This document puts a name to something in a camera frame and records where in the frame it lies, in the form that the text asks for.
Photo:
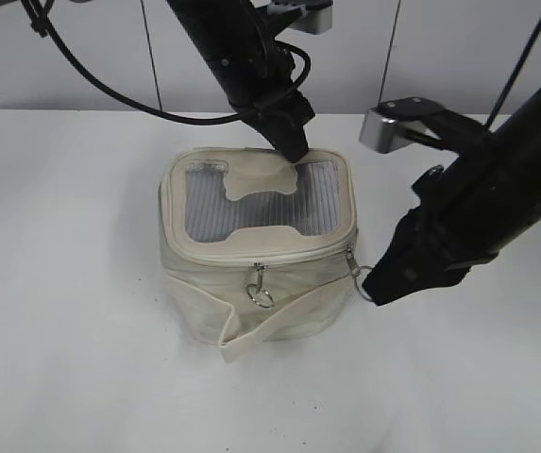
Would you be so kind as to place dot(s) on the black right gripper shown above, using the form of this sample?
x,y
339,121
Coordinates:
x,y
425,253

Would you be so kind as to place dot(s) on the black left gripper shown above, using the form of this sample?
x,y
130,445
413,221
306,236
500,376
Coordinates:
x,y
271,108

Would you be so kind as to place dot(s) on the cream fabric zipper bag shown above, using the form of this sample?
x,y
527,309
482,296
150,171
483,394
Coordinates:
x,y
255,248

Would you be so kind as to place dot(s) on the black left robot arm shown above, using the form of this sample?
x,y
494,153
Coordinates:
x,y
238,43

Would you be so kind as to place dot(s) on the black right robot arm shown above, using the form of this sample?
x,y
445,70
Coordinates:
x,y
468,211

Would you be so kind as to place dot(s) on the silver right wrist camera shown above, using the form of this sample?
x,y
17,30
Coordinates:
x,y
395,124

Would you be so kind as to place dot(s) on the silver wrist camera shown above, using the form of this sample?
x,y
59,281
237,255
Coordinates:
x,y
395,124
312,17

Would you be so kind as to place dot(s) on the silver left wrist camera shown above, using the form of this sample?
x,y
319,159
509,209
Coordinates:
x,y
312,17

